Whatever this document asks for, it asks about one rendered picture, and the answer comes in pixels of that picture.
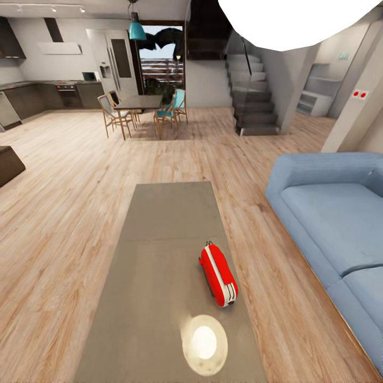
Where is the radio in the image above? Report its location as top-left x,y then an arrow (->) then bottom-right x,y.
199,243 -> 239,307

